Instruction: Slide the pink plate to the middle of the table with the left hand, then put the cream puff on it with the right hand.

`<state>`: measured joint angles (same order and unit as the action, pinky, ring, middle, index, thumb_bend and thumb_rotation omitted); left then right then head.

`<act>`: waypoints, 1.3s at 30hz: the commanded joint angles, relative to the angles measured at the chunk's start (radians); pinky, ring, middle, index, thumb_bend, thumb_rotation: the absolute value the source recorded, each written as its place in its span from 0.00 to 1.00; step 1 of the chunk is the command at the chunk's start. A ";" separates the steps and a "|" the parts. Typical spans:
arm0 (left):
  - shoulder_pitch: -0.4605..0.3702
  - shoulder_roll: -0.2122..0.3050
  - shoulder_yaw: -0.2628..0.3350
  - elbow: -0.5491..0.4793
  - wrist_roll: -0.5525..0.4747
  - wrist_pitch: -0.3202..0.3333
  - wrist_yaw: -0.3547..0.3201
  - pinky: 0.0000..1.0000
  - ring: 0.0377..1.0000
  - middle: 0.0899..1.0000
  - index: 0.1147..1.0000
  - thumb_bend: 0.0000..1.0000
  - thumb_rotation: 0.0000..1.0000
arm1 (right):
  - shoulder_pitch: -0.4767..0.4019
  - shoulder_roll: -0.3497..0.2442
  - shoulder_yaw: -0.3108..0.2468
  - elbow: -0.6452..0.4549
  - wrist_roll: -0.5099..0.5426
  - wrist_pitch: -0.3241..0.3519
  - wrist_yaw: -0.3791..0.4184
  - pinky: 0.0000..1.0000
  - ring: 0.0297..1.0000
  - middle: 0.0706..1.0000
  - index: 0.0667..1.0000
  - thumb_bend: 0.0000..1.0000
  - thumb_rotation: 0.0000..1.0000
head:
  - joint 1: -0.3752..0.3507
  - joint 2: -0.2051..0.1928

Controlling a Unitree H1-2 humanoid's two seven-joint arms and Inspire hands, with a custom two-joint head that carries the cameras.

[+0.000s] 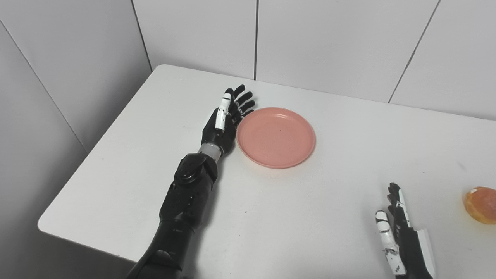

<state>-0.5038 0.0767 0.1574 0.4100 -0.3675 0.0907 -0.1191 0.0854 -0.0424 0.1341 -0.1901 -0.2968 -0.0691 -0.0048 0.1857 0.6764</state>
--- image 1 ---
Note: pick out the orange cream puff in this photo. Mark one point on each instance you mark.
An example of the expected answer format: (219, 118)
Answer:
(480, 204)

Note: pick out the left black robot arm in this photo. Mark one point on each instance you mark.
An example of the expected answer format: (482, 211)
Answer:
(182, 209)

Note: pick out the pink round plate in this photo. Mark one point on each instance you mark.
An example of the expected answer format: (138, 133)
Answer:
(276, 137)

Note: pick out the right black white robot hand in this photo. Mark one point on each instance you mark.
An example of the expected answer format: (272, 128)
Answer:
(403, 240)

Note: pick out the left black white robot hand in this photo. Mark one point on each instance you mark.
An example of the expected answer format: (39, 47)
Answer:
(224, 120)

